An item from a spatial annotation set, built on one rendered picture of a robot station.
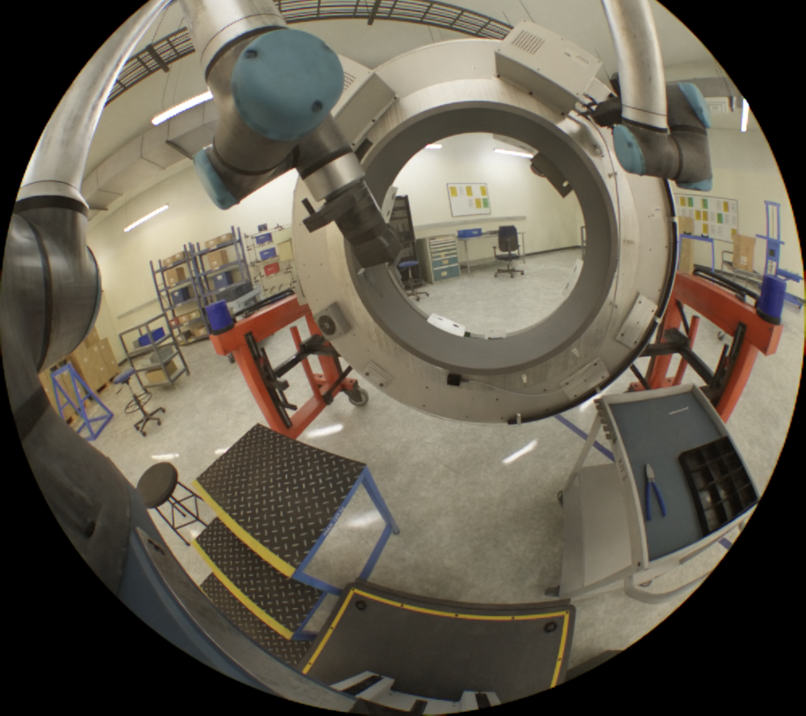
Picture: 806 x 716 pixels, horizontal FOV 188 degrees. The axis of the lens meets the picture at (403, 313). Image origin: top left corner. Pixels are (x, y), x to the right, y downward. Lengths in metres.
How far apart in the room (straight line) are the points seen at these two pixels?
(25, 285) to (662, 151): 0.74
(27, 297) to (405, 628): 0.95
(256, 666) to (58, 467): 0.15
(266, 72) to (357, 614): 1.05
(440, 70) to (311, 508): 1.32
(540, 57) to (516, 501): 1.65
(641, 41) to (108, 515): 0.71
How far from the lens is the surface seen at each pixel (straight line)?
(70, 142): 0.40
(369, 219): 0.38
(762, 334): 1.16
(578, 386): 0.94
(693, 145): 0.60
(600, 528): 1.06
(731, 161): 9.56
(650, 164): 0.52
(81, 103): 0.43
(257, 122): 0.20
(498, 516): 1.32
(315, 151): 0.37
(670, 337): 1.53
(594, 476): 1.15
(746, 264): 3.89
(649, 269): 0.89
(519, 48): 0.78
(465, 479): 1.42
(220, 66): 0.24
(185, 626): 0.17
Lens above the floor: 1.21
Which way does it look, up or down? 19 degrees down
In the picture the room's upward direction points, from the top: 10 degrees counter-clockwise
